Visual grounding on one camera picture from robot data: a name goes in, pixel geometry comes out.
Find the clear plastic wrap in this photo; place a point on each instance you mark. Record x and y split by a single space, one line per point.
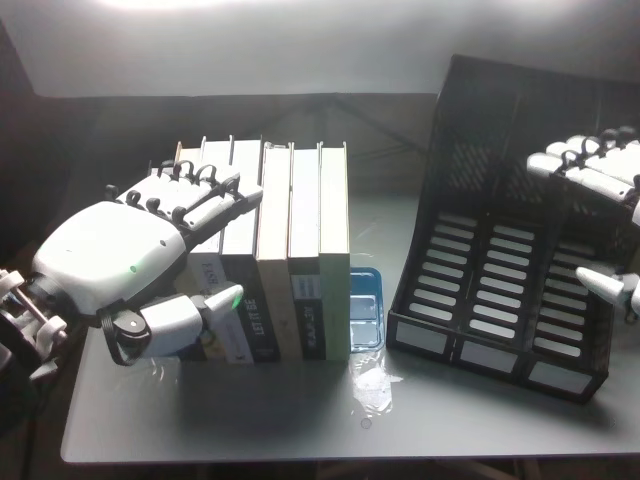
372 390

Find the white backdrop board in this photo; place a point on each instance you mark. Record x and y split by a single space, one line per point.
300 50

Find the black book thin white title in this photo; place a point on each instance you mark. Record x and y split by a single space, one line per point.
260 320

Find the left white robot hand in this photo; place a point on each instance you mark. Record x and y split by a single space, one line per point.
110 250

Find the black three-slot file rack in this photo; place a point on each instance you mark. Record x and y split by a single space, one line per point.
465 125

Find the pale green spine book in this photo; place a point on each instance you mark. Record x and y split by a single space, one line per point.
334 300

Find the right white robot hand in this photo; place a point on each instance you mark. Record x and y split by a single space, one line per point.
590 170

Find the white spine book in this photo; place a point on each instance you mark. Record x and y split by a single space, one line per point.
217 150

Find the cream paperback book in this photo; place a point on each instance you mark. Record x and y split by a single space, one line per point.
275 210

